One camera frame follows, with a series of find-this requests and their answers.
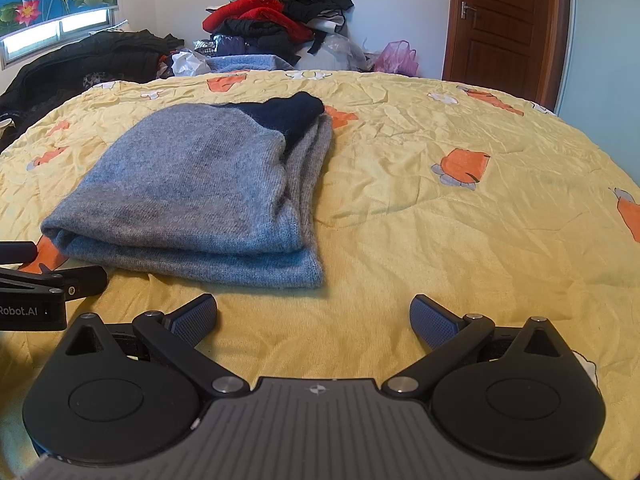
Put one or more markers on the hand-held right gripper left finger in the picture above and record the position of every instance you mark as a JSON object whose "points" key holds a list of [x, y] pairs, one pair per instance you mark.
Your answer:
{"points": [[195, 321]]}

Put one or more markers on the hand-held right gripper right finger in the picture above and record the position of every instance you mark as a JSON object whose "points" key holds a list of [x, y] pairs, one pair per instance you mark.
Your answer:
{"points": [[432, 324]]}

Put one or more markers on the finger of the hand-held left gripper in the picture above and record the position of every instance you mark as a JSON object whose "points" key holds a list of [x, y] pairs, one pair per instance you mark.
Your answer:
{"points": [[80, 280], [17, 252]]}

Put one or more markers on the grey sweater with navy sleeves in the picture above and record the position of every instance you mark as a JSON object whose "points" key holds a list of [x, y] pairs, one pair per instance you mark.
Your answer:
{"points": [[190, 185]]}

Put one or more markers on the dark clothes heap at left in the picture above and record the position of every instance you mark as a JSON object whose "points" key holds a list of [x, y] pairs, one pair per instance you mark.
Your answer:
{"points": [[75, 65]]}

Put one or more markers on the yellow carrot print bedsheet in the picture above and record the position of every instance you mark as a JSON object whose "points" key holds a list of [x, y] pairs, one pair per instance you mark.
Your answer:
{"points": [[450, 240]]}

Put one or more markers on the window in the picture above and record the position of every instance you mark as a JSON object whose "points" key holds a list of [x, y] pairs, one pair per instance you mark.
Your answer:
{"points": [[55, 35]]}

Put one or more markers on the white crumpled cloth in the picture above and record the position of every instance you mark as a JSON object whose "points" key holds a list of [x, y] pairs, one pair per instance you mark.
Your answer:
{"points": [[190, 64]]}

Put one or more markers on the light blue knit sweater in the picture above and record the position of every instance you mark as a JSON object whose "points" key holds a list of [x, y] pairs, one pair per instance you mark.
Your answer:
{"points": [[250, 63]]}

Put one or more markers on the pink plastic bag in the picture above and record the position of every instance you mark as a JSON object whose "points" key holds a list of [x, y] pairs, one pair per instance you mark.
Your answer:
{"points": [[397, 57]]}

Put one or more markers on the purple garment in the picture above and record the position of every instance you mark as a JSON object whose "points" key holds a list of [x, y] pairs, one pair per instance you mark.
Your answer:
{"points": [[230, 46]]}

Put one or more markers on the white plastic bag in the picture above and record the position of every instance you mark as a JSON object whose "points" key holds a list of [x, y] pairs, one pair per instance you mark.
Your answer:
{"points": [[335, 52]]}

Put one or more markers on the dark navy garment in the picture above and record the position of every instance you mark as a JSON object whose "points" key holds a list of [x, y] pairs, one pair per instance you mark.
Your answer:
{"points": [[255, 32]]}

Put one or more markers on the brown wooden door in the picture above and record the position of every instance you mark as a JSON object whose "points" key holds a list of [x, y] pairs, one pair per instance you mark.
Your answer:
{"points": [[505, 35]]}

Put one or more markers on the pale blue wardrobe panel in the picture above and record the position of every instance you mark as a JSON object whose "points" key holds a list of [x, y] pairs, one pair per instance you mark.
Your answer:
{"points": [[605, 60]]}

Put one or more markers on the red garment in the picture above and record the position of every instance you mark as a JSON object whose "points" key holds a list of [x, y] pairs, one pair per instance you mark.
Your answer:
{"points": [[250, 10]]}

